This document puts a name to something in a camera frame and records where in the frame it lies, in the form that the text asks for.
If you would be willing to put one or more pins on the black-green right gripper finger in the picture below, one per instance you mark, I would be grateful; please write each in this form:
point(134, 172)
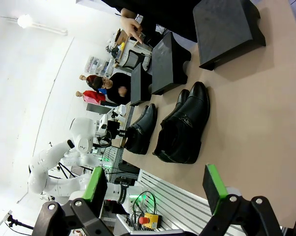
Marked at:
point(214, 189)

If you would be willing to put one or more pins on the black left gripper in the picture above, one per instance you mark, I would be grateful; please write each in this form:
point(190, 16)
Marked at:
point(113, 129)

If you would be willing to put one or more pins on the black ankle boot with buckle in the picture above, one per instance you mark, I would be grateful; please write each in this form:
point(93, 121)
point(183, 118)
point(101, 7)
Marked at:
point(187, 127)
point(183, 98)

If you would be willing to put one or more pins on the black loafer with metal bit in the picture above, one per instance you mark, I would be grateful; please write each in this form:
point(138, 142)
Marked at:
point(140, 132)
point(142, 114)

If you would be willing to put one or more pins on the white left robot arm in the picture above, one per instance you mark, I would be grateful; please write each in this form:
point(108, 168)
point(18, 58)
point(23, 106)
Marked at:
point(54, 182)

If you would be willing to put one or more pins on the seated person with glasses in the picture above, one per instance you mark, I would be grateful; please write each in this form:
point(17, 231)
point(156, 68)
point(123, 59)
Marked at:
point(113, 84)

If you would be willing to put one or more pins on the black shoe stand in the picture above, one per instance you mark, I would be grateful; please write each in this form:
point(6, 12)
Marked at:
point(137, 84)
point(164, 64)
point(221, 32)

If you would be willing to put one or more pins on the person's black t-shirt torso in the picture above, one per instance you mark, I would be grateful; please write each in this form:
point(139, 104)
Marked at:
point(167, 14)

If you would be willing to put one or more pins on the person's right hand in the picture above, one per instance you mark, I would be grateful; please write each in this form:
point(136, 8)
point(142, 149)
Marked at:
point(129, 25)

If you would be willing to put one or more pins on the yellow emergency stop box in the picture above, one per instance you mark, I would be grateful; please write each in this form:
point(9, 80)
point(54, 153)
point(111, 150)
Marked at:
point(150, 220)

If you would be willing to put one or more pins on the grey monitor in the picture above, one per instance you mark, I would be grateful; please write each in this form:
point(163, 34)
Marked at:
point(94, 108)

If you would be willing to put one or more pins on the black tripod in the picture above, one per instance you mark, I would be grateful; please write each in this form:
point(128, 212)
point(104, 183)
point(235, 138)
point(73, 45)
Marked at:
point(17, 222)

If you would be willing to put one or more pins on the mannequin in red top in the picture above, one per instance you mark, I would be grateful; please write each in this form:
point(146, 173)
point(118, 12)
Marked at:
point(92, 96)

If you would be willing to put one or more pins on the clear plastic drawer unit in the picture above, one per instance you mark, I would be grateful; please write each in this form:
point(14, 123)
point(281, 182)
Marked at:
point(98, 65)

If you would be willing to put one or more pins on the cluttered white desk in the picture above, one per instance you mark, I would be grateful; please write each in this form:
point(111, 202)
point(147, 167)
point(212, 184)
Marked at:
point(132, 52)

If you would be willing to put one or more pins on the round ceiling lamp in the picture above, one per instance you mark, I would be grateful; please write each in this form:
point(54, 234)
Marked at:
point(24, 20)

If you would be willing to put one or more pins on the aluminium slotted base plate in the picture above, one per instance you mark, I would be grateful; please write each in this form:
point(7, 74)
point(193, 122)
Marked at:
point(172, 199)

